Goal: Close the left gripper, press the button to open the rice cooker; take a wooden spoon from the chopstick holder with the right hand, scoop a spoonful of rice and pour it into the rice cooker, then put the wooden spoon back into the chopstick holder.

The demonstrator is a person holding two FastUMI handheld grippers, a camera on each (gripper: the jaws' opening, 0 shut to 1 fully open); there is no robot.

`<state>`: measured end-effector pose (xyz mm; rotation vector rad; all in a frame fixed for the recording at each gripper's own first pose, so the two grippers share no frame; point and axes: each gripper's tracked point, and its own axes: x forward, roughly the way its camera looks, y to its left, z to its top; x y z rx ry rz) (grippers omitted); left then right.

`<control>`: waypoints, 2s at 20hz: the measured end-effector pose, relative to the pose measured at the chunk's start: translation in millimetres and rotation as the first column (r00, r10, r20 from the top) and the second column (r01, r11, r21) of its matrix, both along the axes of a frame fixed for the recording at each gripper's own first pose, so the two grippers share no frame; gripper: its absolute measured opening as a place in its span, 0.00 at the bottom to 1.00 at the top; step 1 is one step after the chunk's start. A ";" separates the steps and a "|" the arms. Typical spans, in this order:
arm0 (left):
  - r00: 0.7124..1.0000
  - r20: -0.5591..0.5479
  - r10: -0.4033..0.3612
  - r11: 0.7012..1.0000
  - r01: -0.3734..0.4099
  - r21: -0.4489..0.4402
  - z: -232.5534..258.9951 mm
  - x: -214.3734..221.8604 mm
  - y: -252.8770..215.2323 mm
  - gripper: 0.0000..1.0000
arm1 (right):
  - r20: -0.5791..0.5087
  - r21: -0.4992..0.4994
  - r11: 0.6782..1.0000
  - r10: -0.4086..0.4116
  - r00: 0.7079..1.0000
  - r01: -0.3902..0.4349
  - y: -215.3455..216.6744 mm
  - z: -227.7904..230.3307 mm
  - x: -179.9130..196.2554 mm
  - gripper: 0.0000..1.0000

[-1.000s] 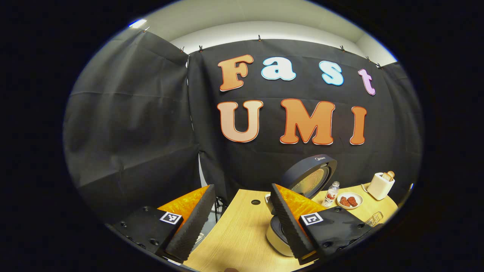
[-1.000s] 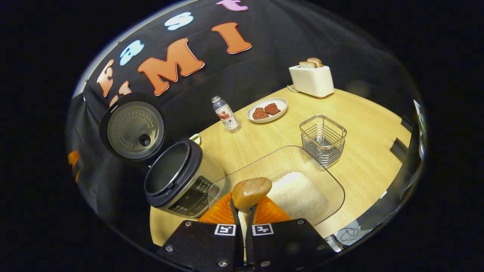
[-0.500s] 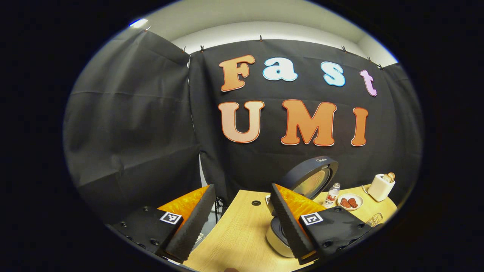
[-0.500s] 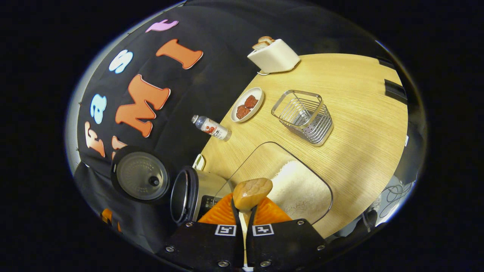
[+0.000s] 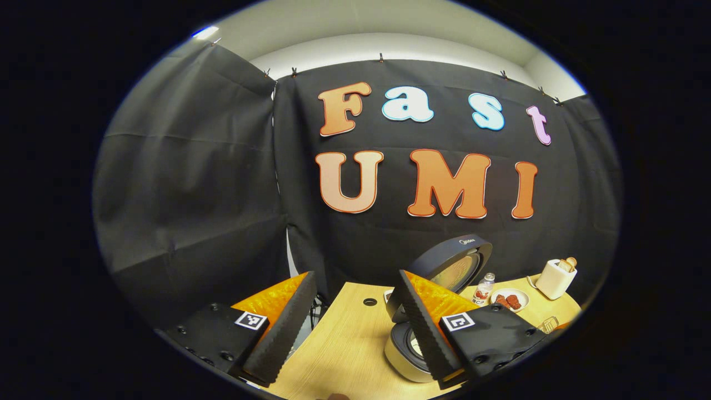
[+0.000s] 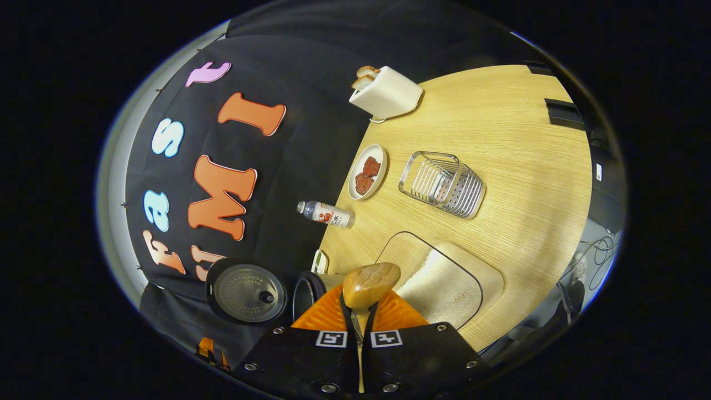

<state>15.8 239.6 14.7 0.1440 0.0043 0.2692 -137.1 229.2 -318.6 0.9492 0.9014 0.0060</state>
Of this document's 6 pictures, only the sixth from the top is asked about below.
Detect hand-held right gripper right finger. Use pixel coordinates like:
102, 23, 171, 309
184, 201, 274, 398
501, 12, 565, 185
361, 289, 492, 398

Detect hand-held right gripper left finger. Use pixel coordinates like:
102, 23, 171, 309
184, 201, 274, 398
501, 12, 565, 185
233, 283, 360, 398

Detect black rice cooker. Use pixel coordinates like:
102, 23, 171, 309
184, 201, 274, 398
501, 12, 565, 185
206, 257, 348, 328

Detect wooden spoon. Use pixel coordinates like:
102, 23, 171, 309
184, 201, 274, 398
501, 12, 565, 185
342, 262, 402, 389

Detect metal wire chopstick holder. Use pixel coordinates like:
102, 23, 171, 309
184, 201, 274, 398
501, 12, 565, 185
398, 151, 487, 219

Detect beige tray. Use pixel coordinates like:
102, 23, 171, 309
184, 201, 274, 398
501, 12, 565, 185
375, 231, 505, 331

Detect clear drink bottle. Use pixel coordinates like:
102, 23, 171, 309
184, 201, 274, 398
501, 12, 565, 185
296, 201, 356, 228

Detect white round plate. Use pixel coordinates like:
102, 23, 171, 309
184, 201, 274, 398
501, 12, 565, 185
348, 144, 388, 201

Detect white toaster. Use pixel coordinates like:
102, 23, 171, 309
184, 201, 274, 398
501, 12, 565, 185
349, 66, 424, 120

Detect black cables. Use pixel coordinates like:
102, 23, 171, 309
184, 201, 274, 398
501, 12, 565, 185
572, 236, 617, 289

